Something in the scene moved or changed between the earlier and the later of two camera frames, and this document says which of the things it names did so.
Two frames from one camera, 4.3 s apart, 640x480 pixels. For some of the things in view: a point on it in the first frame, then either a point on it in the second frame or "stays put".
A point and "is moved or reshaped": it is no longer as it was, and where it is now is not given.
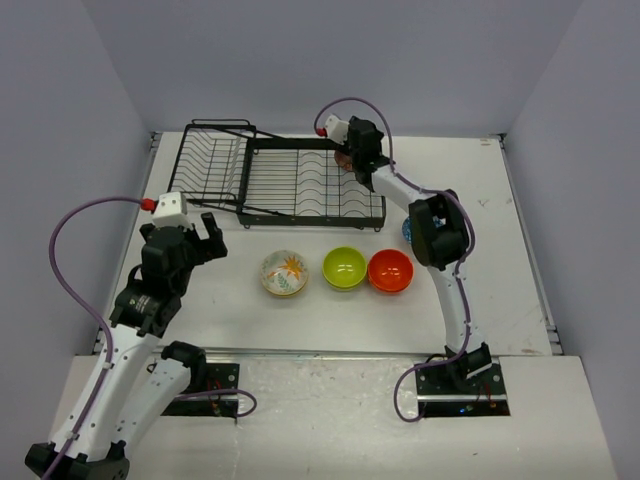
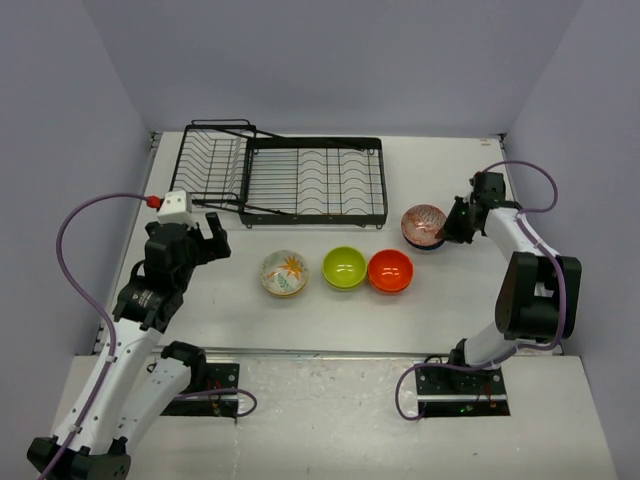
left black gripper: (206, 248) stays put
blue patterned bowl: (407, 226) is moved or reshaped
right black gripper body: (353, 154) to (460, 226)
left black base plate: (219, 377) stays put
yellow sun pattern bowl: (284, 287) stays put
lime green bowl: (344, 267) stays put
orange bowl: (390, 270) stays put
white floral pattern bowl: (284, 272) stays put
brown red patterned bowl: (343, 160) is moved or reshaped
